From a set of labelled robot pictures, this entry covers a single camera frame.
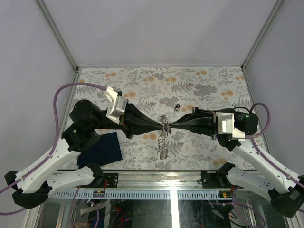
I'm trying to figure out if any dark blue cloth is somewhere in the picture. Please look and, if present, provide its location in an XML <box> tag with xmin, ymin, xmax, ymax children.
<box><xmin>76</xmin><ymin>132</ymin><xmax>123</xmax><ymax>169</ymax></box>

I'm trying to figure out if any floral patterned table mat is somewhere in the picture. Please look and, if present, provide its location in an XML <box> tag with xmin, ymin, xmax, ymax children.
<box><xmin>70</xmin><ymin>66</ymin><xmax>253</xmax><ymax>171</ymax></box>

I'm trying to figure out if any silver keyring holder with rings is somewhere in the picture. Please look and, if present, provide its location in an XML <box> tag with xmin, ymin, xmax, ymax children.
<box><xmin>157</xmin><ymin>115</ymin><xmax>171</xmax><ymax>160</ymax></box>

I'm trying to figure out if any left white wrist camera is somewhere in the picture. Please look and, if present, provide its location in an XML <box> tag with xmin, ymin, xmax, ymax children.
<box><xmin>104</xmin><ymin>87</ymin><xmax>128</xmax><ymax>125</ymax></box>

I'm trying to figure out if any aluminium frame post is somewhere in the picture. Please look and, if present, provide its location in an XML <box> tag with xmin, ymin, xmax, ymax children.
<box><xmin>241</xmin><ymin>0</ymin><xmax>284</xmax><ymax>70</ymax></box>
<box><xmin>34</xmin><ymin>0</ymin><xmax>79</xmax><ymax>72</ymax></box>

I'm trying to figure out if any right aluminium frame post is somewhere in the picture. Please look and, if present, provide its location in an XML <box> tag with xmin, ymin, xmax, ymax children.
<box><xmin>241</xmin><ymin>0</ymin><xmax>284</xmax><ymax>70</ymax></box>

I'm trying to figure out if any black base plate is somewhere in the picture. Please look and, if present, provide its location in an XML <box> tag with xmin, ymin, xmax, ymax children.
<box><xmin>101</xmin><ymin>173</ymin><xmax>119</xmax><ymax>189</ymax></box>
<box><xmin>200</xmin><ymin>171</ymin><xmax>232</xmax><ymax>189</ymax></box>

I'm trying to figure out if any left aluminium frame post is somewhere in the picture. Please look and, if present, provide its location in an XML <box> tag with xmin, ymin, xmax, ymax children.
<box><xmin>34</xmin><ymin>0</ymin><xmax>79</xmax><ymax>72</ymax></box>

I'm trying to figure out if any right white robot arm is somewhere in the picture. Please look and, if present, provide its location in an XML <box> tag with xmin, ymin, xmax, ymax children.
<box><xmin>169</xmin><ymin>107</ymin><xmax>304</xmax><ymax>218</ymax></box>

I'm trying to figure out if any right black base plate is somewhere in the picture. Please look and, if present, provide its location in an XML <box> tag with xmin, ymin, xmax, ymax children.
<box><xmin>200</xmin><ymin>171</ymin><xmax>232</xmax><ymax>189</ymax></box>

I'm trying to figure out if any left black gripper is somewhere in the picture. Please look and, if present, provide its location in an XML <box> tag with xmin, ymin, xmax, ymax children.
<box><xmin>91</xmin><ymin>98</ymin><xmax>163</xmax><ymax>139</ymax></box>

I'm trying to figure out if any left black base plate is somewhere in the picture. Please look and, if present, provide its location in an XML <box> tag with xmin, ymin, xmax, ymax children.
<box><xmin>101</xmin><ymin>173</ymin><xmax>119</xmax><ymax>189</ymax></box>

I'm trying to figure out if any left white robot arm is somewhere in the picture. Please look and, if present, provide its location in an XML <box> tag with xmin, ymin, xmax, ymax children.
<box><xmin>5</xmin><ymin>100</ymin><xmax>162</xmax><ymax>209</ymax></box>

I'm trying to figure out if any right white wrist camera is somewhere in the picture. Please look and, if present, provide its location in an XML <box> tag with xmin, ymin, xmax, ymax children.
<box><xmin>216</xmin><ymin>112</ymin><xmax>245</xmax><ymax>141</ymax></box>

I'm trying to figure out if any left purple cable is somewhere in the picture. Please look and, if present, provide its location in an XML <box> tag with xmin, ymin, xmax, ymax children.
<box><xmin>0</xmin><ymin>82</ymin><xmax>110</xmax><ymax>228</ymax></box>

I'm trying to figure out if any aluminium front rail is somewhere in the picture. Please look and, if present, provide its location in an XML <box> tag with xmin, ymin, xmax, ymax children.
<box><xmin>35</xmin><ymin>170</ymin><xmax>291</xmax><ymax>190</ymax></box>

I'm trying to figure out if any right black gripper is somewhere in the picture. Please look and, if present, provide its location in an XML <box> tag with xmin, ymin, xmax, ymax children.
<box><xmin>170</xmin><ymin>107</ymin><xmax>235</xmax><ymax>140</ymax></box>

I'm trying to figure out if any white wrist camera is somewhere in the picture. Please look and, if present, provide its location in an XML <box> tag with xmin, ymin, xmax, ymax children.
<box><xmin>216</xmin><ymin>112</ymin><xmax>245</xmax><ymax>141</ymax></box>
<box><xmin>104</xmin><ymin>87</ymin><xmax>128</xmax><ymax>125</ymax></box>

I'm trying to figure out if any slotted grey cable duct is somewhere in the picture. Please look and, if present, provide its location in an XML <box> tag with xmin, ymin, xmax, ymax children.
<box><xmin>51</xmin><ymin>189</ymin><xmax>232</xmax><ymax>200</ymax></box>

